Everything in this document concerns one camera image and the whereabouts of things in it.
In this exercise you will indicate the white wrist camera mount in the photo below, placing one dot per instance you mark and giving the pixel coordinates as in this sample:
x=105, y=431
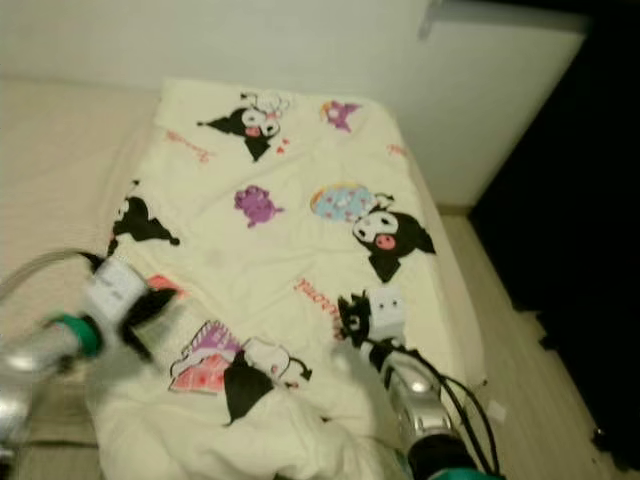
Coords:
x=385, y=312
x=117, y=290

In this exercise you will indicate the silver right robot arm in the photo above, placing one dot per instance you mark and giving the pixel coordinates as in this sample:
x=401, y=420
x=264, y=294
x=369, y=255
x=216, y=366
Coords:
x=425, y=410

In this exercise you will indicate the cream cartoon print quilt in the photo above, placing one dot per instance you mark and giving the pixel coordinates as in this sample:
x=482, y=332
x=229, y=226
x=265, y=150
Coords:
x=300, y=250

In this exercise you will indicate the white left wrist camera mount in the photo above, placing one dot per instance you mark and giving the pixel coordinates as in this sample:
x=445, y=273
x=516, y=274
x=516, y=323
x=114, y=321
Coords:
x=117, y=290

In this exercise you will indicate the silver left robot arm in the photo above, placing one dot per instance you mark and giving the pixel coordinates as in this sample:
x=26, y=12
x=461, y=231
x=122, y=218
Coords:
x=40, y=370

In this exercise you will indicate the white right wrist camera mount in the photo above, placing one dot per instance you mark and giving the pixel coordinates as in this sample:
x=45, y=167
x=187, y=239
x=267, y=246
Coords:
x=385, y=312

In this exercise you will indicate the black wardrobe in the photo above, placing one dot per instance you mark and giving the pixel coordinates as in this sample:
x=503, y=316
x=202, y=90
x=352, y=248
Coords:
x=560, y=200

